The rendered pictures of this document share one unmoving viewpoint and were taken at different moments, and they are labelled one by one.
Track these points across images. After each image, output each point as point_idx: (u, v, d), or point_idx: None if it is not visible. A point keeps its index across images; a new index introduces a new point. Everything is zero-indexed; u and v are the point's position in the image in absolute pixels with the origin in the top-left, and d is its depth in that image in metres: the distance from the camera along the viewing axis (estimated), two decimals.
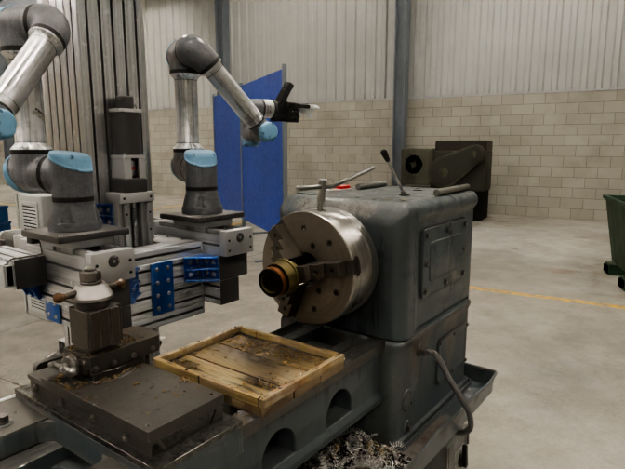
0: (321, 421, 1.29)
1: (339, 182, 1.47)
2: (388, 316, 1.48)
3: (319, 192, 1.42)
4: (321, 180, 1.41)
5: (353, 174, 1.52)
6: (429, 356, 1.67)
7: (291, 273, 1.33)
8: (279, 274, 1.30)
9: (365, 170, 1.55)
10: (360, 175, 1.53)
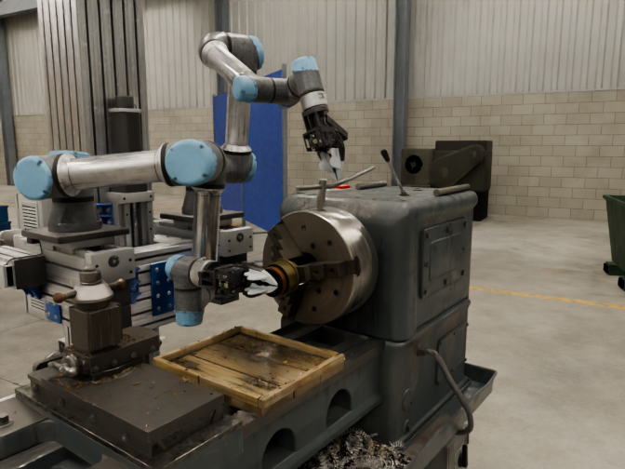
0: (321, 421, 1.29)
1: (339, 182, 1.47)
2: (388, 316, 1.48)
3: (319, 192, 1.42)
4: (321, 180, 1.41)
5: (353, 174, 1.52)
6: (429, 356, 1.67)
7: (291, 273, 1.33)
8: (279, 274, 1.30)
9: (365, 170, 1.55)
10: (360, 175, 1.53)
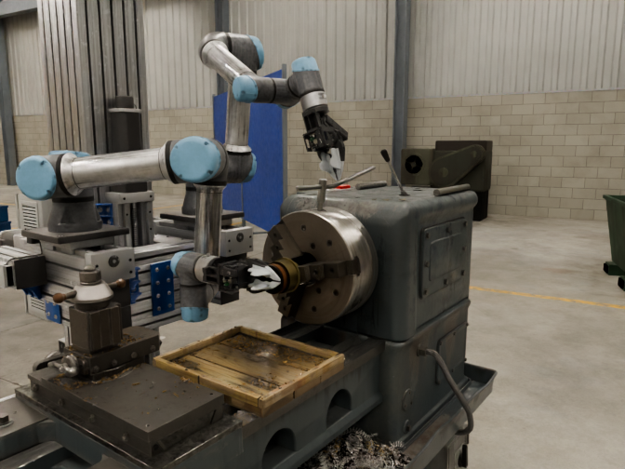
0: (321, 421, 1.29)
1: (339, 182, 1.47)
2: (388, 316, 1.48)
3: (319, 192, 1.42)
4: (321, 180, 1.41)
5: (353, 174, 1.52)
6: (429, 356, 1.67)
7: (293, 271, 1.33)
8: (281, 271, 1.31)
9: (365, 170, 1.55)
10: (360, 175, 1.53)
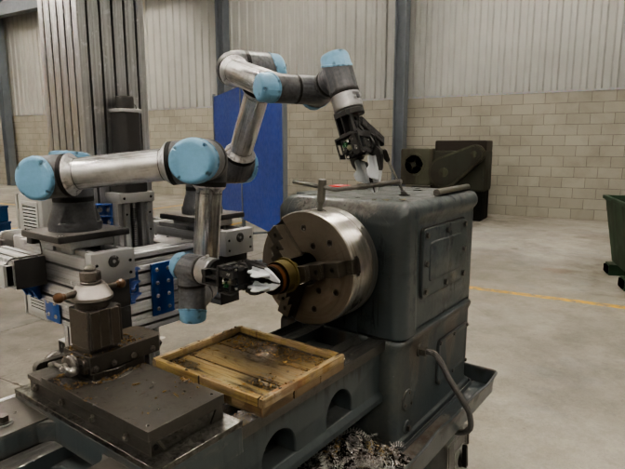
0: (321, 421, 1.29)
1: (341, 187, 1.38)
2: (388, 316, 1.48)
3: (317, 191, 1.43)
4: (318, 180, 1.42)
5: (366, 183, 1.34)
6: (429, 356, 1.67)
7: (292, 271, 1.33)
8: (280, 272, 1.31)
9: (381, 181, 1.30)
10: (373, 185, 1.32)
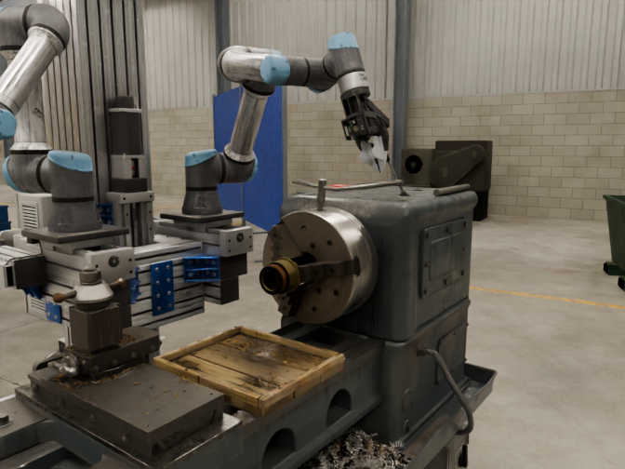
0: (321, 421, 1.29)
1: (341, 187, 1.38)
2: (388, 316, 1.48)
3: (317, 191, 1.43)
4: (318, 180, 1.42)
5: (367, 183, 1.34)
6: (429, 356, 1.67)
7: (292, 271, 1.33)
8: (280, 272, 1.31)
9: (383, 182, 1.31)
10: (374, 185, 1.32)
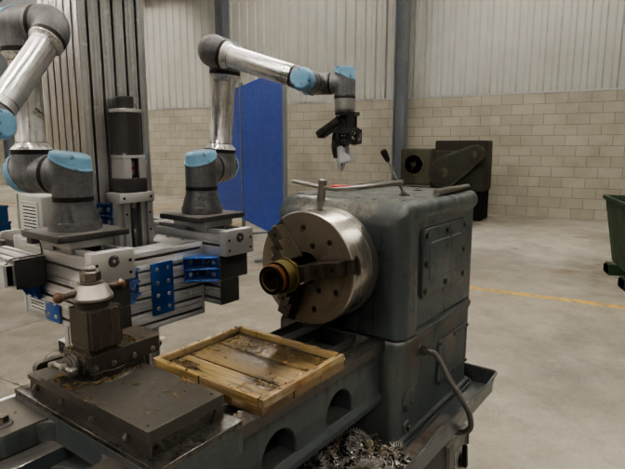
0: (321, 421, 1.29)
1: (341, 187, 1.38)
2: (388, 316, 1.48)
3: (317, 191, 1.43)
4: (318, 180, 1.42)
5: (367, 183, 1.34)
6: (429, 356, 1.67)
7: (292, 271, 1.33)
8: (280, 272, 1.31)
9: (383, 182, 1.31)
10: (374, 185, 1.32)
